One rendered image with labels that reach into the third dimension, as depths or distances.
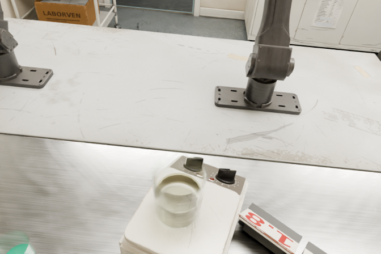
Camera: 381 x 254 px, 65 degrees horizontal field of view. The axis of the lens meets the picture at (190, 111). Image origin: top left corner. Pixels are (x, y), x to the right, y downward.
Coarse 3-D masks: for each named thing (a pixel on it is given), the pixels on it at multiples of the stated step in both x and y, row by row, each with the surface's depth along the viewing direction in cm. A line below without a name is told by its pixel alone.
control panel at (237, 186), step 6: (210, 168) 51; (216, 168) 51; (210, 174) 48; (210, 180) 46; (216, 180) 47; (240, 180) 49; (222, 186) 45; (228, 186) 46; (234, 186) 46; (240, 186) 47; (240, 192) 45
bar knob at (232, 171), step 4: (220, 168) 47; (224, 168) 48; (228, 168) 48; (220, 172) 47; (224, 172) 47; (228, 172) 47; (232, 172) 48; (216, 176) 47; (220, 176) 47; (224, 176) 47; (228, 176) 47; (232, 176) 48; (220, 180) 47; (224, 180) 46; (228, 180) 47; (232, 180) 47
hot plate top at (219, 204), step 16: (208, 192) 41; (224, 192) 41; (144, 208) 39; (208, 208) 39; (224, 208) 40; (128, 224) 37; (144, 224) 37; (160, 224) 37; (208, 224) 38; (224, 224) 38; (128, 240) 36; (144, 240) 36; (160, 240) 36; (176, 240) 36; (192, 240) 36; (208, 240) 36; (224, 240) 36
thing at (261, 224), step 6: (246, 216) 45; (252, 216) 47; (258, 216) 48; (252, 222) 44; (258, 222) 45; (264, 222) 47; (264, 228) 44; (270, 228) 45; (270, 234) 43; (276, 234) 44; (282, 234) 46; (282, 240) 43; (288, 240) 44; (288, 246) 42; (294, 246) 43
